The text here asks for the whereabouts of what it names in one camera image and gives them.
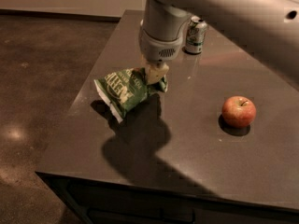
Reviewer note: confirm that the green jalapeno chip bag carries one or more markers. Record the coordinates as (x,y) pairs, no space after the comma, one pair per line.
(123,90)

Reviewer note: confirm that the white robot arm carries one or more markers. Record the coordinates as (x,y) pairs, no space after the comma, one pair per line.
(268,30)

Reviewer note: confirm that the red apple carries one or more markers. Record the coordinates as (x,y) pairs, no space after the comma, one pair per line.
(238,111)

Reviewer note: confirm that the dark table cabinet base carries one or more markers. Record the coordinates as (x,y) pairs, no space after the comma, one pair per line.
(97,202)

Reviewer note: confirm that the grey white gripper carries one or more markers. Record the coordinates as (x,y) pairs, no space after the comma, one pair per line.
(159,48)

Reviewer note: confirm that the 7up soda can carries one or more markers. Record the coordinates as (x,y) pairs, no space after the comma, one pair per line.
(195,35)

